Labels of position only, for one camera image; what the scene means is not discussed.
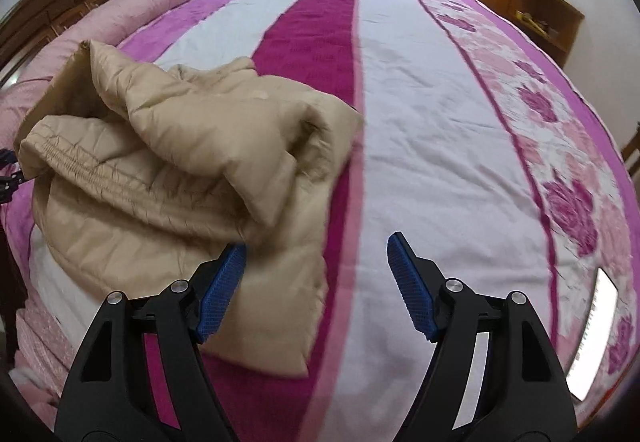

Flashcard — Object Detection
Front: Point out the beige quilted down jacket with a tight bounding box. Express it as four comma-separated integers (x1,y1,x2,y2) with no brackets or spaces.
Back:
16,41,362,378

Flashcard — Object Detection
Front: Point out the pink rolled quilt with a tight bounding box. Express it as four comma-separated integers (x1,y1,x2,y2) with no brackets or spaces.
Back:
0,0,228,149

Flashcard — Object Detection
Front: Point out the wooden chair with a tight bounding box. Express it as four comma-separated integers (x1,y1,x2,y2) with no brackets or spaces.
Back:
620,123,640,179

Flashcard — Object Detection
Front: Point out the white smartphone on bed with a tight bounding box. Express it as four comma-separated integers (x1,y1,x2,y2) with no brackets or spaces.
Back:
566,267,618,402

